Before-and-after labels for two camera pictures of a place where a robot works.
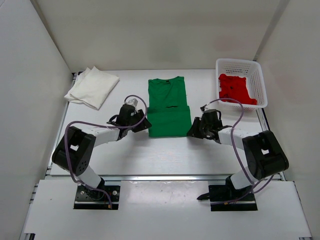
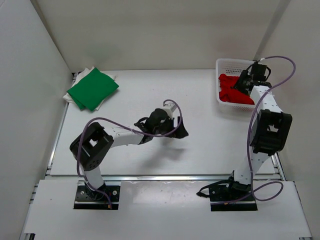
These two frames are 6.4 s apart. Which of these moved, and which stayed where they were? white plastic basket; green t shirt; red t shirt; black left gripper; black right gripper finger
Moved: black left gripper; black right gripper finger; green t shirt
Stayed: white plastic basket; red t shirt
